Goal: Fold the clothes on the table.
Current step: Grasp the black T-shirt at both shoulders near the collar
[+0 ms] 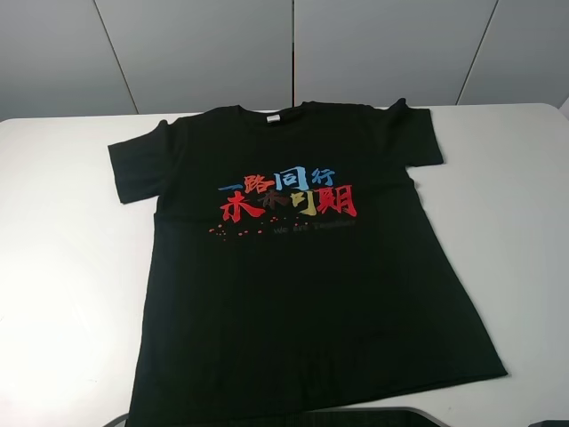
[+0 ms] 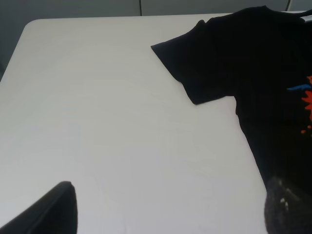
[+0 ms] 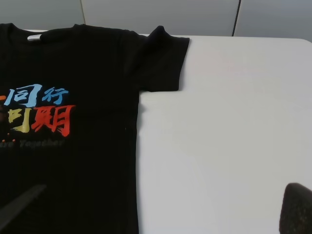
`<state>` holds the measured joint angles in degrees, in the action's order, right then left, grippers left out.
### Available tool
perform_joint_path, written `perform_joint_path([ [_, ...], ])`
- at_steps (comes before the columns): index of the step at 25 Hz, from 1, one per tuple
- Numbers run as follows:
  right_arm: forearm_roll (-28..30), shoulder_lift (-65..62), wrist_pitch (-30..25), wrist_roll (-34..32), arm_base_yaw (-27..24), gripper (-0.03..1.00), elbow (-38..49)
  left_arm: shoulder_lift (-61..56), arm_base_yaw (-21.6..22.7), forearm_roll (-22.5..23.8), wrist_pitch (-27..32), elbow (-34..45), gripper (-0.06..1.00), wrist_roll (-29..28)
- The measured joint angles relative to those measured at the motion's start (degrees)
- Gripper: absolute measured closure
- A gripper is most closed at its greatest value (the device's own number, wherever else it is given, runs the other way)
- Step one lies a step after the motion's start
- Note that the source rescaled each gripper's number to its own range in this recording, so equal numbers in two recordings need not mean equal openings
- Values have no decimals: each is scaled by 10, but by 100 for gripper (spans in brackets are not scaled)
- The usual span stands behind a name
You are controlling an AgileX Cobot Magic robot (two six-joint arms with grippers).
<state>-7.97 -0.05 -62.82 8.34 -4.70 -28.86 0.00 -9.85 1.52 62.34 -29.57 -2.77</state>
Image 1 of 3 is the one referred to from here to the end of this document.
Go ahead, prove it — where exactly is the black printed t-shirt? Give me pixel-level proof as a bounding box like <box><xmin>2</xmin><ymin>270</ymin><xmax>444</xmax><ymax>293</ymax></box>
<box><xmin>108</xmin><ymin>100</ymin><xmax>507</xmax><ymax>422</ymax></box>

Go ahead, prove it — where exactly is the dark tablet screen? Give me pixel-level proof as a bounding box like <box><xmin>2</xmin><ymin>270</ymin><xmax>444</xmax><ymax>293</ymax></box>
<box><xmin>108</xmin><ymin>406</ymin><xmax>447</xmax><ymax>427</ymax></box>

